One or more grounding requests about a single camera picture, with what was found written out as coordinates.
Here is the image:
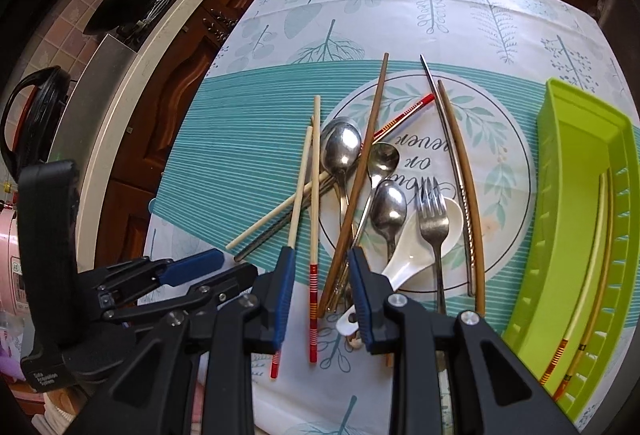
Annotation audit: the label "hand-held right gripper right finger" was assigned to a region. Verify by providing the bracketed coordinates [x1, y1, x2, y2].
[347, 246, 583, 435]

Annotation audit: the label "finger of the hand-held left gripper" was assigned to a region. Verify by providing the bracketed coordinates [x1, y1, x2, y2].
[96, 248, 226, 312]
[170, 262, 260, 317]

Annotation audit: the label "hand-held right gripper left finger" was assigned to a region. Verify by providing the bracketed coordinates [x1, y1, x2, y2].
[67, 245, 297, 435]

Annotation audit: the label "stainless steel chopstick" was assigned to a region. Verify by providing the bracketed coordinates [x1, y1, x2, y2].
[233, 175, 336, 262]
[419, 54, 477, 298]

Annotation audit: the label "white ceramic soup spoon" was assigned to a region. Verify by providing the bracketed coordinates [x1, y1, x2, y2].
[335, 197, 465, 336]

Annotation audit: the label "oval steel spoon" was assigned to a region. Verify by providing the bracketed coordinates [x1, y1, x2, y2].
[369, 180, 408, 263]

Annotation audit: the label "steel fork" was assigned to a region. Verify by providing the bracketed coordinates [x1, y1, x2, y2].
[416, 177, 449, 316]

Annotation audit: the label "small round steel spoon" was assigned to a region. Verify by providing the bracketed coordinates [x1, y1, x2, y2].
[350, 142, 401, 266]

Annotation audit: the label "steel spoon wooden handle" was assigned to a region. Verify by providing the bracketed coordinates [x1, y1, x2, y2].
[320, 116, 364, 266]

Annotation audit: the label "golden brown curved chopstick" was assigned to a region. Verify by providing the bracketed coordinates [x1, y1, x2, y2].
[437, 80, 487, 318]

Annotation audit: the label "cream chopstick red patterned end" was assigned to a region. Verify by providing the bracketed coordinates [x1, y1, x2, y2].
[225, 93, 437, 252]

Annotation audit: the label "dark brown wooden chopstick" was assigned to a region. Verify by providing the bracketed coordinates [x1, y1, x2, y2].
[318, 53, 391, 313]

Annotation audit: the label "green plastic utensil tray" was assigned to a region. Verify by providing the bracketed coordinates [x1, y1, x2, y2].
[501, 77, 640, 422]

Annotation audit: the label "golden chopstick black band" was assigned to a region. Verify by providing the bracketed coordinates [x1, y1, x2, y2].
[552, 167, 617, 401]

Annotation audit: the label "pink appliance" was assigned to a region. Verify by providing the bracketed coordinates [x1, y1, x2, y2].
[0, 210, 31, 316]

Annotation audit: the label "leaf print tablecloth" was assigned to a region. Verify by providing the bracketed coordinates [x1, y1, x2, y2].
[142, 0, 640, 435]

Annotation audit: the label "white kitchen countertop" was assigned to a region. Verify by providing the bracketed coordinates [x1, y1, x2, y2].
[75, 0, 266, 266]

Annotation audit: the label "metal cabinet handles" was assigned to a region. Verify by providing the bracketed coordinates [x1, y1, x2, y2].
[202, 7, 238, 43]

